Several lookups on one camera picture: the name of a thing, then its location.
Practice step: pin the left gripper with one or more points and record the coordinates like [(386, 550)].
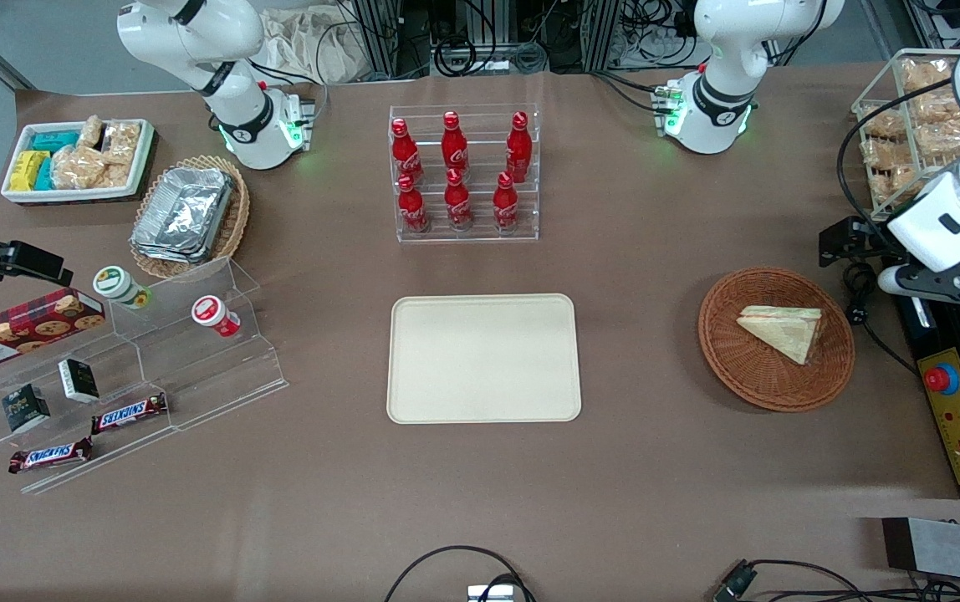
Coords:
[(865, 241)]

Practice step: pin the triangular sandwich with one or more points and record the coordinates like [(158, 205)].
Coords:
[(785, 330)]

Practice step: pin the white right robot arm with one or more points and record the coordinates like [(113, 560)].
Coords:
[(233, 104)]

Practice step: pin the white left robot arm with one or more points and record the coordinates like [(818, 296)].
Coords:
[(718, 92)]

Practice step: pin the white rectangular snack tray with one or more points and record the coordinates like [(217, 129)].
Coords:
[(141, 163)]

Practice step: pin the light oval wicker basket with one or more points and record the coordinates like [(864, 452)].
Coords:
[(235, 226)]

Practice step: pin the brown round wicker basket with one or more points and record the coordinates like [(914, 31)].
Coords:
[(748, 376)]

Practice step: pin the beige plastic tray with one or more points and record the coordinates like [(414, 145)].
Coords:
[(484, 359)]

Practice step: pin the red cookie box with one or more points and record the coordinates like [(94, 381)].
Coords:
[(24, 330)]

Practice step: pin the green white yogurt cup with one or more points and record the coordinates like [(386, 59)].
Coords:
[(119, 286)]

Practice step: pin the yellow snack packet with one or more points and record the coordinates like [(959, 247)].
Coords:
[(28, 170)]

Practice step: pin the red emergency stop button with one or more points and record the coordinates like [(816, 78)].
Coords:
[(942, 379)]

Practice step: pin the clear bag of crackers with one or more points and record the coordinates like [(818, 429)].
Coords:
[(123, 140), (91, 131), (77, 167), (888, 171), (881, 123), (944, 125), (927, 73)]

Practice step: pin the small black white box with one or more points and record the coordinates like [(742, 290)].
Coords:
[(79, 380)]

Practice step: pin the teal snack packet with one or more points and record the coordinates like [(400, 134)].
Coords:
[(55, 140)]

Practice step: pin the small dark green box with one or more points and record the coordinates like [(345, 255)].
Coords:
[(26, 410)]

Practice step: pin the stack of foil containers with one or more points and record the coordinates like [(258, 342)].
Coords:
[(183, 213)]

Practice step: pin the snickers bar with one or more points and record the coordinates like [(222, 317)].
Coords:
[(129, 413), (49, 456)]

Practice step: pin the red white yogurt cup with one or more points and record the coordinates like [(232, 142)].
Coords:
[(214, 315)]

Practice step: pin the clear acrylic stepped stand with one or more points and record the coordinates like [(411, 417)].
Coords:
[(196, 376)]

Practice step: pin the grey metal block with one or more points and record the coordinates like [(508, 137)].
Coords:
[(948, 548)]

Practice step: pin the beige cloth bag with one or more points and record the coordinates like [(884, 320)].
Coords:
[(313, 46)]

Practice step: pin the red cola bottle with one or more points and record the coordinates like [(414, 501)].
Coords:
[(505, 205), (518, 150), (405, 155), (454, 146), (457, 205), (412, 209)]

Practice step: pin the clear acrylic bottle rack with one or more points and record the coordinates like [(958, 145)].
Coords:
[(530, 213)]

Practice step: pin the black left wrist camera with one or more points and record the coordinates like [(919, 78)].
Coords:
[(833, 247)]

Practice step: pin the aluminium frame post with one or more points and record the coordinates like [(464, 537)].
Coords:
[(601, 33), (375, 33)]

